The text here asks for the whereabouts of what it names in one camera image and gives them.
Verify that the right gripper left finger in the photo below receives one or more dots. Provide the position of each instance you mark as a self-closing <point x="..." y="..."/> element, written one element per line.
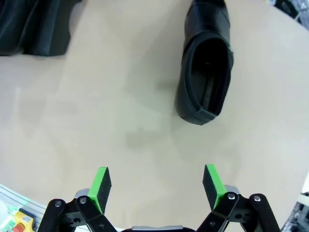
<point x="100" y="191"/>

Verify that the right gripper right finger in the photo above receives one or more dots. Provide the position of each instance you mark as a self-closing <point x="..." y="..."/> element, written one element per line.
<point x="213" y="191"/>

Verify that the black buckled dress shoe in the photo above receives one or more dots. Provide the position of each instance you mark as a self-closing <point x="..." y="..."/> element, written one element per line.
<point x="186" y="91"/>

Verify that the black metal shoe stand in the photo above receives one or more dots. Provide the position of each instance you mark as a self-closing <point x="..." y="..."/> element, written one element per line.
<point x="43" y="29"/>

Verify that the yellow emergency stop box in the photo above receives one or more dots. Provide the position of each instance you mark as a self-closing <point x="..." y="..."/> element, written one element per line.
<point x="23" y="217"/>

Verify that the green terminal block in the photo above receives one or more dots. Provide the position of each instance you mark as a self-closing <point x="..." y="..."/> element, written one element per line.
<point x="8" y="221"/>

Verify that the grey aluminium base rail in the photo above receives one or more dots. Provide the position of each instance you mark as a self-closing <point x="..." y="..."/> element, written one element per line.
<point x="29" y="200"/>

